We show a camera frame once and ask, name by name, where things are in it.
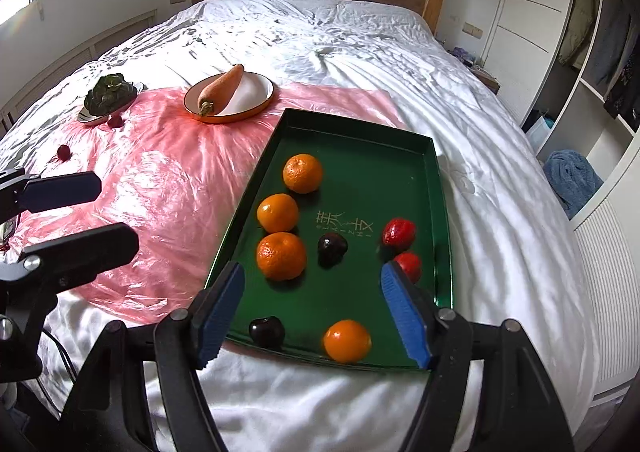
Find dark plum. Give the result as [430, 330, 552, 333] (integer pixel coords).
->
[248, 316, 286, 348]
[317, 234, 349, 267]

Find green metal tray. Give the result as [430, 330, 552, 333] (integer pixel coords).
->
[204, 108, 453, 372]

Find silver plate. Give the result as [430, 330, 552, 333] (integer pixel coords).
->
[77, 82, 146, 127]

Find grey hanging jacket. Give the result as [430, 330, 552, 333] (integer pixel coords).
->
[582, 0, 631, 87]

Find dark leafy greens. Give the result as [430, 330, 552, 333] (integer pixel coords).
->
[83, 74, 137, 115]

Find orange mandarin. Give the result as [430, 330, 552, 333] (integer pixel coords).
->
[282, 153, 324, 195]
[256, 232, 307, 281]
[323, 319, 372, 365]
[257, 193, 300, 233]

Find white paper bag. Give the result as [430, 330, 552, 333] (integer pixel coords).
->
[525, 109, 556, 147]

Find carrot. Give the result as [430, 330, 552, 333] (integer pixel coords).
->
[197, 64, 245, 117]

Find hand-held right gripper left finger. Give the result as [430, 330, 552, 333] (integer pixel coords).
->
[60, 261, 246, 452]

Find pink plastic sheet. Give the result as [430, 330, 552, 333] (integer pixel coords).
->
[0, 82, 408, 325]

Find bedside table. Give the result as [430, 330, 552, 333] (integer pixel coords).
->
[450, 48, 502, 95]

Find black cable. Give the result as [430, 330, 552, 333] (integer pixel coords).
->
[40, 329, 81, 413]

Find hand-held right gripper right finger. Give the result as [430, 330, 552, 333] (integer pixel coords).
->
[380, 261, 576, 452]

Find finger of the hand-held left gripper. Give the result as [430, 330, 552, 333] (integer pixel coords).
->
[0, 223, 141, 293]
[0, 169, 102, 217]

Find beige hanging jacket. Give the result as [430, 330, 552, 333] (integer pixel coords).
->
[557, 0, 603, 70]

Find blue towel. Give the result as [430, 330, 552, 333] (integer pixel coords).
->
[543, 149, 603, 217]

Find white plate with orange rim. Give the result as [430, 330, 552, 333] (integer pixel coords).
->
[183, 72, 275, 125]

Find dark hanging jacket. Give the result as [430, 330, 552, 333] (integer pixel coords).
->
[602, 32, 640, 133]

